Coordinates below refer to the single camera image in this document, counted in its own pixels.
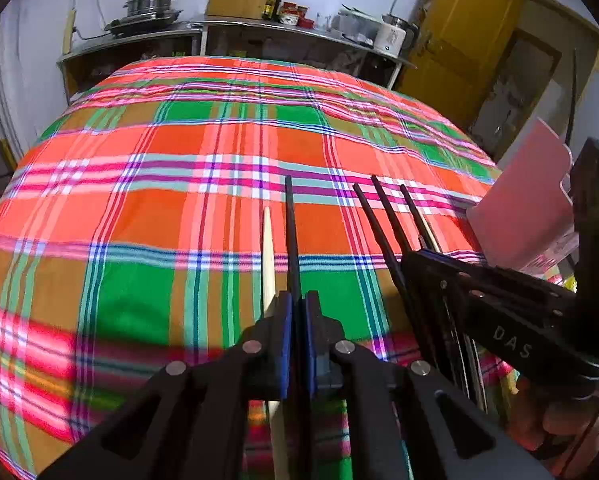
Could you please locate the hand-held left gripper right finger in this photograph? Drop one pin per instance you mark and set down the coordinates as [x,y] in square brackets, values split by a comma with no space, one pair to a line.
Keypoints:
[310,347]

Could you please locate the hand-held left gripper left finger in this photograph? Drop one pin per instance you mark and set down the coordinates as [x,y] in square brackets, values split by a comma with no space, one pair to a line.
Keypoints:
[284,345]

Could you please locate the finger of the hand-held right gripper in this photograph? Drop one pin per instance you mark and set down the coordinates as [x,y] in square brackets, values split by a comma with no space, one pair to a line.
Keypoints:
[439,282]
[504,277]

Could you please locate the slim black chopstick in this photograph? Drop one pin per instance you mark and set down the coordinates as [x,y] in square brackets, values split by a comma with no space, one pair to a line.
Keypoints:
[389,212]
[292,240]
[413,215]
[377,227]

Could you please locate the pink chopstick holder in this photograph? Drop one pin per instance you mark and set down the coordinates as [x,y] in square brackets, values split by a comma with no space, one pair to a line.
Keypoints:
[519,200]

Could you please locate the person's right hand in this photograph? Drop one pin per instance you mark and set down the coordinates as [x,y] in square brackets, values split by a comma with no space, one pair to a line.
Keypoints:
[564,420]

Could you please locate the yellow snack packet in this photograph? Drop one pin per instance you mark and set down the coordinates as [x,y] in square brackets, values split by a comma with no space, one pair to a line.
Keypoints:
[572,282]

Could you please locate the colourful plaid cloth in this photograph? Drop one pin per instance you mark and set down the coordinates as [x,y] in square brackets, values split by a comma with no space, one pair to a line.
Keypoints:
[179,170]

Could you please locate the yellow wooden door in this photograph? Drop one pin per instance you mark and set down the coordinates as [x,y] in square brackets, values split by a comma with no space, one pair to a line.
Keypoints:
[454,35]

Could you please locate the white electric kettle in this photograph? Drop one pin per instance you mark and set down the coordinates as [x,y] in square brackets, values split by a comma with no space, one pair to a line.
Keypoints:
[392,35]

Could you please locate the clear plastic container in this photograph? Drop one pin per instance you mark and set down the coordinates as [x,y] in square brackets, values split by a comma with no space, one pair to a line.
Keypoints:
[354,22]

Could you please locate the steel kitchen table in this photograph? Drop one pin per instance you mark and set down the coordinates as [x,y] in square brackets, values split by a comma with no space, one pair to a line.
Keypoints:
[304,35]

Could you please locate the red-lidded jars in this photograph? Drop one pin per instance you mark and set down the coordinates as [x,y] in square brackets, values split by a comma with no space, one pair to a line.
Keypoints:
[294,12]

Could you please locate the dark sauce bottle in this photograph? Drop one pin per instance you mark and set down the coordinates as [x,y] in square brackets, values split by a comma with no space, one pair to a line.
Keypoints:
[279,2]

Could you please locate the yellow oil bottle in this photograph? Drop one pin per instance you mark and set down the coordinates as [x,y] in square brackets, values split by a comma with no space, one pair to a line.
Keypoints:
[268,5]

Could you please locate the steel-topped cabinet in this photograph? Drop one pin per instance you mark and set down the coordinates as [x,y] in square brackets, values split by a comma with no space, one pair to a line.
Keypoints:
[129,45]

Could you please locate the cooktop stove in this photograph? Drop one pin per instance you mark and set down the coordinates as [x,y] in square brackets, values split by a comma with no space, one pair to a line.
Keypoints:
[139,22]

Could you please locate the wooden rolling pin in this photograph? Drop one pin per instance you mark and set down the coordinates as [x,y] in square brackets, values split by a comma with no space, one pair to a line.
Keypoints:
[69,30]

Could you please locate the yellow door frame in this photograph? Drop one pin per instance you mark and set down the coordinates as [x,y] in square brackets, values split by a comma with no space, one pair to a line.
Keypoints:
[569,20]

